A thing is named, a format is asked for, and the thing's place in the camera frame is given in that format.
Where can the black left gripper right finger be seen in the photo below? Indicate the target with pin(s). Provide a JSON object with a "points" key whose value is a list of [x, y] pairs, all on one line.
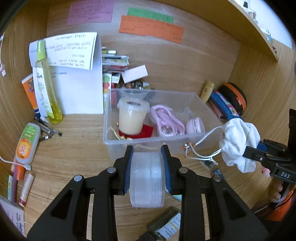
{"points": [[229, 217]]}

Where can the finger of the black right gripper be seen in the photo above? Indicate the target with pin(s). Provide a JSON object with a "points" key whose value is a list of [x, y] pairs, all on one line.
{"points": [[271, 146], [258, 154]]}

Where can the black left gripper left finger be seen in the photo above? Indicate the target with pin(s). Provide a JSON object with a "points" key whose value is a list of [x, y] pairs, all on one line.
{"points": [[66, 216]]}

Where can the white drawstring cloth pouch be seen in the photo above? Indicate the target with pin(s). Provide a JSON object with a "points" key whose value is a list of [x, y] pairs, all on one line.
{"points": [[236, 136]]}

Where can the light teal tube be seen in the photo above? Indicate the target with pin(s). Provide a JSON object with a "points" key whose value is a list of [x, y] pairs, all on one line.
{"points": [[177, 197]]}

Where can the dark green glass bottle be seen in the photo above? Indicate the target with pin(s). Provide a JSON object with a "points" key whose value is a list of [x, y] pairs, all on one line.
{"points": [[164, 226]]}

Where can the white round plastic container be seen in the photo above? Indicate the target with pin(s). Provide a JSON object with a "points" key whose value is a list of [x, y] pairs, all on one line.
{"points": [[147, 180]]}

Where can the person's right hand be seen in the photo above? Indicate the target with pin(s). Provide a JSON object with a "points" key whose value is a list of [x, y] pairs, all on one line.
{"points": [[274, 189]]}

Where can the small blue foil packet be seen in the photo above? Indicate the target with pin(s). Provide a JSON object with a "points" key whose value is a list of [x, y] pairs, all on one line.
{"points": [[218, 172]]}

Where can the orange jacket sleeve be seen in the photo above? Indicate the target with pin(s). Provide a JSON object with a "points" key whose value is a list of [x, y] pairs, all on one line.
{"points": [[280, 211]]}

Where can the blue patchwork pencil pouch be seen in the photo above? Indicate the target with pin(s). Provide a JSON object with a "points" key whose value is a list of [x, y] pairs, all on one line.
{"points": [[220, 103]]}

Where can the white printed box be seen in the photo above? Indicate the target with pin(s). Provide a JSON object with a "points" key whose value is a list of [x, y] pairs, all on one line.
{"points": [[15, 213]]}

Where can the pink white lip balm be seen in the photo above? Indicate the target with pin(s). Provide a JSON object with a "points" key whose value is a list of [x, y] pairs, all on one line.
{"points": [[25, 191]]}

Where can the black orange zip case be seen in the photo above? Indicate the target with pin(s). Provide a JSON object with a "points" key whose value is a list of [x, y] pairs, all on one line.
{"points": [[234, 95]]}

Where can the pink round compact case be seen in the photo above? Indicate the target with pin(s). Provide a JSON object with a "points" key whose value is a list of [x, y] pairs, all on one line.
{"points": [[195, 125]]}

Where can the orange capped pen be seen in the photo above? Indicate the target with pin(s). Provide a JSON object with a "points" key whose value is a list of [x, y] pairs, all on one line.
{"points": [[18, 173]]}

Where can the cream yellow lotion tube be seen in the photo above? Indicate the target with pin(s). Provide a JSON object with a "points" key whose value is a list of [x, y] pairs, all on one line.
{"points": [[207, 90]]}

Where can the white orange-label sanitizer bottle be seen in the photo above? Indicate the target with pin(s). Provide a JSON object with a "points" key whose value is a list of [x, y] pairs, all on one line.
{"points": [[27, 144]]}

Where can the black metal hair clips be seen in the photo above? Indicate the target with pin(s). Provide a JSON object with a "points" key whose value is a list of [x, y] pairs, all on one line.
{"points": [[47, 129]]}

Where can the clear plastic storage bin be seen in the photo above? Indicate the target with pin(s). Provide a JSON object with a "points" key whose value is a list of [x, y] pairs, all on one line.
{"points": [[164, 124]]}

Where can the cream jar with lid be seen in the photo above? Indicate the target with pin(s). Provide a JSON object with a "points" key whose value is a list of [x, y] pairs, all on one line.
{"points": [[132, 113]]}

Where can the bowl of beads and rings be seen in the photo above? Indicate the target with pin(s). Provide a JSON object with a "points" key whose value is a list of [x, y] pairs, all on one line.
{"points": [[137, 84]]}

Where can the wooden shelf board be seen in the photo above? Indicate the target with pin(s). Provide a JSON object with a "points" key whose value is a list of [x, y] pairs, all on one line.
{"points": [[230, 17]]}

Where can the small white cardboard box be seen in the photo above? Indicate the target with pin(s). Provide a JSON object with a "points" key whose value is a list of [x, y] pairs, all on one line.
{"points": [[133, 74]]}

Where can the orange and white tube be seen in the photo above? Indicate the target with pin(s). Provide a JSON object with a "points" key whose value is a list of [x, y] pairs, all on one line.
{"points": [[28, 85]]}

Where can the yellow-green spray bottle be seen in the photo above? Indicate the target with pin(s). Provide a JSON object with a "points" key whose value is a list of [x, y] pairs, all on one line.
{"points": [[45, 85]]}

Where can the stack of booklets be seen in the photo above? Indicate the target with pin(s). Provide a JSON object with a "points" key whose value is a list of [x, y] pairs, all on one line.
{"points": [[113, 65]]}

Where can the orange paper note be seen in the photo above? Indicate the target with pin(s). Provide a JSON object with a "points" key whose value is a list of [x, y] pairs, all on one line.
{"points": [[149, 27]]}

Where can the green paper note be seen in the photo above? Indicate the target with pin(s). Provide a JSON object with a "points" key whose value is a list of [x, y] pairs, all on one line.
{"points": [[144, 13]]}

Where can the pink paper note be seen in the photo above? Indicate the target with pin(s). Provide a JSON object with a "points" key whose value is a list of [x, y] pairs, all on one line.
{"points": [[87, 12]]}

